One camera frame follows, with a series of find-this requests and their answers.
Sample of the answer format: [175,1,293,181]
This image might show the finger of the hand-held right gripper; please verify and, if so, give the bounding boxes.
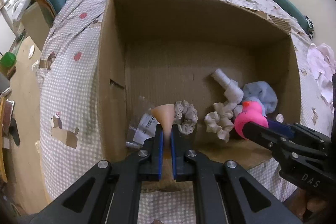
[267,119,298,136]
[241,122,290,155]

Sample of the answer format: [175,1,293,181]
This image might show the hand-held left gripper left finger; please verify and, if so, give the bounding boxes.
[29,123,164,224]

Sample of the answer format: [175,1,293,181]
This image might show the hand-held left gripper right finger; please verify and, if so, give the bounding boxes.
[171,126,303,224]

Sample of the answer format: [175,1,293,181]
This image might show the pink plush toy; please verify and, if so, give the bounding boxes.
[234,101,269,140]

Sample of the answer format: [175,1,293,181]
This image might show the clear labelled plastic bag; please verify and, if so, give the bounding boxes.
[126,112,160,149]

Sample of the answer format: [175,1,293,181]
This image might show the peach soft cone toy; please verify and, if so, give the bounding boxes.
[151,105,175,180]

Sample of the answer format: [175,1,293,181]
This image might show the blue fluffy sock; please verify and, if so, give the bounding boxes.
[241,82,278,117]

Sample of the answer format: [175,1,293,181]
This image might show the grey lace scrunchie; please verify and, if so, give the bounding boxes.
[174,100,198,136]

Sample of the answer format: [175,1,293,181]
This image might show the cream ruffled scrunchie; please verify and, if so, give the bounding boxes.
[204,102,243,143]

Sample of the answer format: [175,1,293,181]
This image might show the white soft cloth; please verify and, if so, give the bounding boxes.
[211,69,244,104]

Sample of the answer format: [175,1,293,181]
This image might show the person's right hand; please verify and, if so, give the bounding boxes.
[306,196,331,223]

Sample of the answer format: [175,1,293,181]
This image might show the pale pink garment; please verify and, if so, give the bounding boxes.
[307,43,336,106]

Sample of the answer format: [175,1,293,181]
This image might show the checked dog print blanket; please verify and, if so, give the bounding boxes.
[35,0,336,224]

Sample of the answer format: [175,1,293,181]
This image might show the small black patterned item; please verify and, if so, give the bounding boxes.
[304,15,315,39]

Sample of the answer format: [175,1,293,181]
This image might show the teal bolster cushion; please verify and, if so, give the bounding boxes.
[244,0,315,35]

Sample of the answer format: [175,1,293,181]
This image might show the dark slipper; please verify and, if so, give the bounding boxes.
[9,118,21,146]

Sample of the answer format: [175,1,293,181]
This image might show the yellow wooden chair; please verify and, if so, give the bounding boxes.
[0,88,13,184]

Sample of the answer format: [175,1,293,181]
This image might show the green plastic bucket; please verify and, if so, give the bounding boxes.
[0,52,17,75]

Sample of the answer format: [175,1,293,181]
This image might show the tall cardboard box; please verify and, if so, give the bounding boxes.
[20,1,53,50]

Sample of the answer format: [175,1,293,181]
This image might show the white washing machine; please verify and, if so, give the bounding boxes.
[0,0,25,28]

